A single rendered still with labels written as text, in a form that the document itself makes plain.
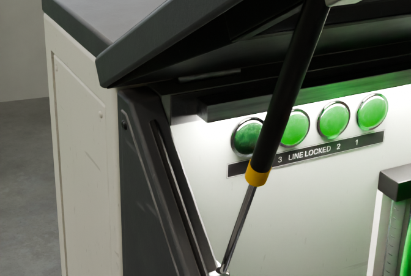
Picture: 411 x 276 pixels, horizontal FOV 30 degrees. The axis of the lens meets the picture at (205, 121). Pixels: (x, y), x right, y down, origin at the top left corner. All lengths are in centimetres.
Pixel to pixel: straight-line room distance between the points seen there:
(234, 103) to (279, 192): 17
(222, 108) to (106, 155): 17
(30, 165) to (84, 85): 298
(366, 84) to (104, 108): 31
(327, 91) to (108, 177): 28
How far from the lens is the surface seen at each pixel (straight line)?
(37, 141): 419
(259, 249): 99
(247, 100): 84
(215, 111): 83
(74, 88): 100
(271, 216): 98
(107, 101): 87
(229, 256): 74
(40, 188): 371
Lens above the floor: 176
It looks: 24 degrees down
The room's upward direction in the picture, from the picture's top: 1 degrees clockwise
